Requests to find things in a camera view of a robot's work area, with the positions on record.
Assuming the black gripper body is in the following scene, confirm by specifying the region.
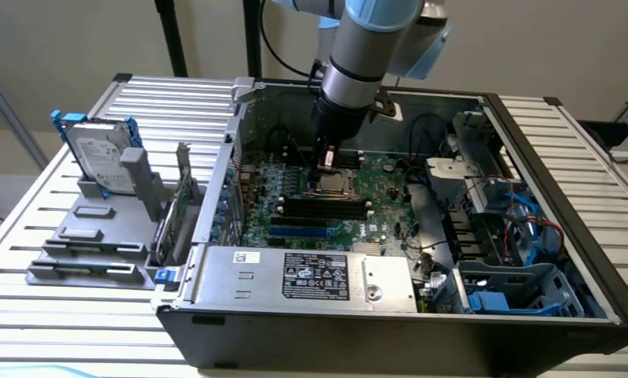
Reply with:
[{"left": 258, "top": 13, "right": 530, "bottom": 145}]
[{"left": 308, "top": 95, "right": 371, "bottom": 175}]

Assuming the silver CPU chip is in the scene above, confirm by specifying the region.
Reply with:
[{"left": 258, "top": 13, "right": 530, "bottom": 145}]
[{"left": 318, "top": 175, "right": 356, "bottom": 195}]

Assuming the CPU socket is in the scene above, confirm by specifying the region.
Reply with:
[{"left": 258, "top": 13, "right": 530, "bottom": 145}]
[{"left": 306, "top": 172, "right": 359, "bottom": 200}]

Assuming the black expansion slot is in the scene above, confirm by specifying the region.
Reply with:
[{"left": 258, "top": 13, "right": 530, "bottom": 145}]
[{"left": 270, "top": 215, "right": 330, "bottom": 228}]

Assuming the blue expansion slot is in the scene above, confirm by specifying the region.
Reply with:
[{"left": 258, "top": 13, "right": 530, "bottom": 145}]
[{"left": 268, "top": 224, "right": 330, "bottom": 238}]

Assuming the grey case latch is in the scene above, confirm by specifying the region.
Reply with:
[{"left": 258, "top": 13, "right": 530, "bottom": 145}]
[{"left": 230, "top": 76, "right": 267, "bottom": 104}]

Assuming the green motherboard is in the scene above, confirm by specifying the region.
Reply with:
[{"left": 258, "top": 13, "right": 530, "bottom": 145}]
[{"left": 239, "top": 148, "right": 442, "bottom": 276}]

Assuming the black RAM slots bank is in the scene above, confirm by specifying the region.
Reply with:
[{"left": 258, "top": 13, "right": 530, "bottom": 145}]
[{"left": 280, "top": 195, "right": 366, "bottom": 221}]

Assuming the metal disk bay cage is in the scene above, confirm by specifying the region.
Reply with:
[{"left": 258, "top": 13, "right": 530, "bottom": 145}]
[{"left": 423, "top": 111, "right": 534, "bottom": 216}]

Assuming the green graphics card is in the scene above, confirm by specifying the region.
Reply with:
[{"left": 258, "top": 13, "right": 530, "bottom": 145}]
[{"left": 150, "top": 143, "right": 195, "bottom": 265}]

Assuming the silver power supply unit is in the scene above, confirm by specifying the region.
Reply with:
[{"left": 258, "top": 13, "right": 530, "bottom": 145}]
[{"left": 191, "top": 246, "right": 419, "bottom": 314}]

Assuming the silver hard disk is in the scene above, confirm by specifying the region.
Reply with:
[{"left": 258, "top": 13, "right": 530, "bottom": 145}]
[{"left": 63, "top": 120, "right": 138, "bottom": 195}]

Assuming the blue disk caddy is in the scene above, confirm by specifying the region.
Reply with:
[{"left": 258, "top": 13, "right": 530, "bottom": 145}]
[{"left": 50, "top": 110, "right": 156, "bottom": 198}]

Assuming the black box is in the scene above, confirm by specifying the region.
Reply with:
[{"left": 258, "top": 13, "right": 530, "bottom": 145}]
[{"left": 578, "top": 120, "right": 628, "bottom": 147}]

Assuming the grey parts rack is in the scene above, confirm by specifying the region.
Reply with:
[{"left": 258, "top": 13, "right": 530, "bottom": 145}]
[{"left": 26, "top": 147, "right": 210, "bottom": 291}]

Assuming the blue plastic drive bay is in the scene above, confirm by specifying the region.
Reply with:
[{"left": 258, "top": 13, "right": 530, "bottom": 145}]
[{"left": 452, "top": 260, "right": 591, "bottom": 317}]

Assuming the black open PC case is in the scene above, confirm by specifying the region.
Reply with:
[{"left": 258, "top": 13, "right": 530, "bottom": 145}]
[{"left": 155, "top": 76, "right": 628, "bottom": 372}]

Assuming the green RAM stick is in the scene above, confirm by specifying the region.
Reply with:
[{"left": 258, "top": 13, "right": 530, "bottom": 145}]
[{"left": 44, "top": 264, "right": 132, "bottom": 276}]

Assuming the cyan sheet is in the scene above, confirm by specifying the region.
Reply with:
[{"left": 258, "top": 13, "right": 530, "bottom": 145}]
[{"left": 0, "top": 364, "right": 87, "bottom": 378}]

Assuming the black triangular bracket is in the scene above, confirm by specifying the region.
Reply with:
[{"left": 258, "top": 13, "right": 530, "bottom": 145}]
[{"left": 367, "top": 89, "right": 406, "bottom": 124}]

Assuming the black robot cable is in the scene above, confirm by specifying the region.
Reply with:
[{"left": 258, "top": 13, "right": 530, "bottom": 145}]
[{"left": 260, "top": 0, "right": 319, "bottom": 80}]

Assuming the black stand post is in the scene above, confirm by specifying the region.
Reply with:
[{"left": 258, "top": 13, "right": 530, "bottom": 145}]
[
  {"left": 242, "top": 0, "right": 264, "bottom": 79},
  {"left": 154, "top": 0, "right": 191, "bottom": 78}
]

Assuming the blue wire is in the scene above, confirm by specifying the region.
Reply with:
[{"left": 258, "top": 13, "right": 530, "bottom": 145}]
[{"left": 495, "top": 184, "right": 544, "bottom": 253}]

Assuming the red wire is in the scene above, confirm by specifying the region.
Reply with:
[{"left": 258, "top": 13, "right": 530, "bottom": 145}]
[{"left": 460, "top": 179, "right": 566, "bottom": 253}]

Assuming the aluminium frame bar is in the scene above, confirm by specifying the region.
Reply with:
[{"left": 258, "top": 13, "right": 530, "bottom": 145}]
[{"left": 0, "top": 58, "right": 51, "bottom": 171}]

